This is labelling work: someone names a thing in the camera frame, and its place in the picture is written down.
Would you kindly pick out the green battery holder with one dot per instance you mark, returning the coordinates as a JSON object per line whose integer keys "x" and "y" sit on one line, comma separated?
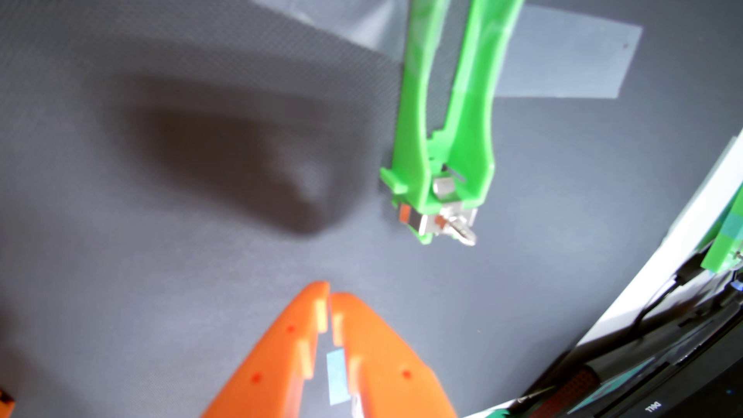
{"x": 415, "y": 116}

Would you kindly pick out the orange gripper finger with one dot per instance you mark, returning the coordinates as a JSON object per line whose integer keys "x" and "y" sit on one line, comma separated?
{"x": 389, "y": 371}
{"x": 273, "y": 360}

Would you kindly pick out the dark red grid pad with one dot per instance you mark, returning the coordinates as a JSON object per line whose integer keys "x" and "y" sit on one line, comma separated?
{"x": 569, "y": 392}

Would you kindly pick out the black Dell laptop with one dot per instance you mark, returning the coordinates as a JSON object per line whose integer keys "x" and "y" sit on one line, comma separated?
{"x": 696, "y": 395}

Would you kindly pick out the green switch box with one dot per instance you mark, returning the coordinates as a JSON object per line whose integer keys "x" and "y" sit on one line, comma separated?
{"x": 725, "y": 244}

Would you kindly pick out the orange plastic part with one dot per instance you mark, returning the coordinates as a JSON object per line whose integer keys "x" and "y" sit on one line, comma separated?
{"x": 4, "y": 403}

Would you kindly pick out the light blue foam block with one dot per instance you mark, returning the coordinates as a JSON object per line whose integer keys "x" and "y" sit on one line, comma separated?
{"x": 338, "y": 377}

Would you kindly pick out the dark grey fabric mat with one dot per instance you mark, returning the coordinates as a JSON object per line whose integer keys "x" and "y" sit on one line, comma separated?
{"x": 174, "y": 290}

